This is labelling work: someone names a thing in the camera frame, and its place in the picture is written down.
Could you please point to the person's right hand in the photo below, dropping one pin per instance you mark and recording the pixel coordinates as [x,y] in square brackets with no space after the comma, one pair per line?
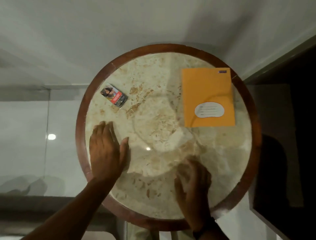
[195,197]

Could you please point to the person's left hand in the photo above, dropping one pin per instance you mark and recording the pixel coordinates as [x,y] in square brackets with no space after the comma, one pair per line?
[105,158]

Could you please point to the person's left thumb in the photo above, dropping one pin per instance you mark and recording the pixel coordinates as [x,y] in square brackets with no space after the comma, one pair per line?
[125,153]

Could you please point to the person's right fingers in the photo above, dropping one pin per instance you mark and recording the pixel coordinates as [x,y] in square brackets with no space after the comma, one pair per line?
[195,173]

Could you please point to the person's right forearm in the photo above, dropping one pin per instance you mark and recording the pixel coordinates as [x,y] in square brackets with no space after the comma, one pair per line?
[217,233]

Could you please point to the person's left forearm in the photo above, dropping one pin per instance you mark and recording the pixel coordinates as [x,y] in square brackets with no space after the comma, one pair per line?
[74,212]

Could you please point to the black wristwatch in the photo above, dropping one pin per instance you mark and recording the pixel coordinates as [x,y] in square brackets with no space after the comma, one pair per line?
[203,228]

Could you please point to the small printed card box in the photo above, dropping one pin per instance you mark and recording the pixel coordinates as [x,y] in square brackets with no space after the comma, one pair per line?
[114,95]

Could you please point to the round wood-rimmed marble table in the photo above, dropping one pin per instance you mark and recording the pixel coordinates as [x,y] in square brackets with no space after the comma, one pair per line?
[158,99]

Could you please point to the orange notebook with white label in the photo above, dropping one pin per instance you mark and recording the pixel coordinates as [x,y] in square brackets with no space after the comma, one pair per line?
[207,91]

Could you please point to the dark wooden cabinet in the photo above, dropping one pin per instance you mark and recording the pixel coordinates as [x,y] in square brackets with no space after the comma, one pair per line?
[291,148]

